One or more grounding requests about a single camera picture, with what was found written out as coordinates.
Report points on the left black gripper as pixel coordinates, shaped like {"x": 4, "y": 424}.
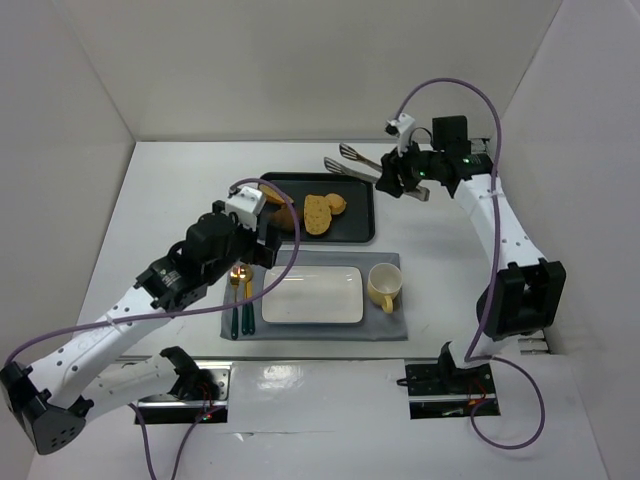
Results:
{"x": 269, "y": 245}

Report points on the aluminium rail frame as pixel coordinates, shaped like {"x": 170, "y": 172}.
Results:
{"x": 527, "y": 344}

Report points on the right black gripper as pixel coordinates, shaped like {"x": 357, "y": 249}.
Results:
{"x": 393, "y": 171}

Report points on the grey cloth placemat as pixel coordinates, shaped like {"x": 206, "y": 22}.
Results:
{"x": 376, "y": 325}

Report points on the yellow mug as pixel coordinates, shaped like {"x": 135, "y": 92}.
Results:
{"x": 384, "y": 283}

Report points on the round brown bread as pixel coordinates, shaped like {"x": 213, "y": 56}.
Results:
{"x": 284, "y": 220}

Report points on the seeded bread slice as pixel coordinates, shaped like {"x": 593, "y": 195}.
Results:
{"x": 317, "y": 215}

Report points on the crusty bread slice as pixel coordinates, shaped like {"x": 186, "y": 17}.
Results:
{"x": 272, "y": 197}

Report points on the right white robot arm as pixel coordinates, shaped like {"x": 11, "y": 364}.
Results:
{"x": 525, "y": 288}

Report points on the small orange bread roll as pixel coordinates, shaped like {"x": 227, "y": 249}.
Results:
{"x": 337, "y": 204}

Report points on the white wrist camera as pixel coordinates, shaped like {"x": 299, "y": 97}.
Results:
{"x": 401, "y": 127}
{"x": 245, "y": 202}

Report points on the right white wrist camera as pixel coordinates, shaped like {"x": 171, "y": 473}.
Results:
{"x": 401, "y": 127}

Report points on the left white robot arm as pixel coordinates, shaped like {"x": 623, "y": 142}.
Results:
{"x": 56, "y": 383}

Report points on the gold spoon green handle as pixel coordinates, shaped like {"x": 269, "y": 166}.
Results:
{"x": 248, "y": 316}

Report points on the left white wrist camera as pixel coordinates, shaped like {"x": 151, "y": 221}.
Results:
{"x": 245, "y": 202}

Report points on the metal tongs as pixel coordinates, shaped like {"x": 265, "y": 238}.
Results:
{"x": 356, "y": 165}

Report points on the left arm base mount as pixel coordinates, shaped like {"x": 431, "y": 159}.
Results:
{"x": 200, "y": 391}

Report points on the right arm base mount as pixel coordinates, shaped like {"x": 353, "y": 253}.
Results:
{"x": 436, "y": 389}

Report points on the white rectangular plate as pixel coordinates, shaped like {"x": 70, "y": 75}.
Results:
{"x": 314, "y": 295}

